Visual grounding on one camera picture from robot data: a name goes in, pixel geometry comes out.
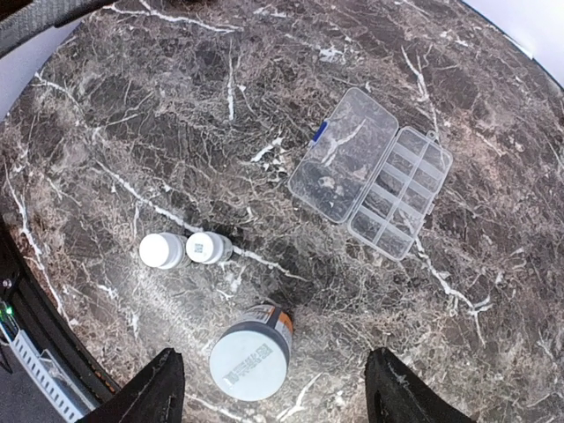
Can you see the white pill bottle rear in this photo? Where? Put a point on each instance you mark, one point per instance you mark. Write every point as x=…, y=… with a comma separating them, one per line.
x=209, y=248

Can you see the white pill bottle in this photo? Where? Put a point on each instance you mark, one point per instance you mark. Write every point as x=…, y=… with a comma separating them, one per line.
x=163, y=251
x=209, y=248

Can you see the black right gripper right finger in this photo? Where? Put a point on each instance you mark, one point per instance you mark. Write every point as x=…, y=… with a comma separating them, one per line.
x=395, y=394

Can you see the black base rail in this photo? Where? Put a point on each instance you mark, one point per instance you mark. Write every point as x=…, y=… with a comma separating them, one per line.
x=36, y=315

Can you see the orange pill bottle grey cap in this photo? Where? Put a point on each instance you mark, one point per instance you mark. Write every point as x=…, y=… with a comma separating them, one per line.
x=250, y=361

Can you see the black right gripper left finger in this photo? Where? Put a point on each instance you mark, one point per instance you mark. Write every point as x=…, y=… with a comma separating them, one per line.
x=155, y=394

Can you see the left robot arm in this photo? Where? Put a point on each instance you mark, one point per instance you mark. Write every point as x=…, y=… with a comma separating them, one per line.
x=23, y=20

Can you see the clear plastic pill organizer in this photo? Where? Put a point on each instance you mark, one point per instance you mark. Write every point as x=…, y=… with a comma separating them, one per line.
x=365, y=171

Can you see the white slotted cable duct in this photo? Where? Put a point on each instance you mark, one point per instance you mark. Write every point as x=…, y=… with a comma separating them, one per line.
x=37, y=368

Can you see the white pill bottle front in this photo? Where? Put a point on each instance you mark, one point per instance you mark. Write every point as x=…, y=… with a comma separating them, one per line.
x=163, y=251

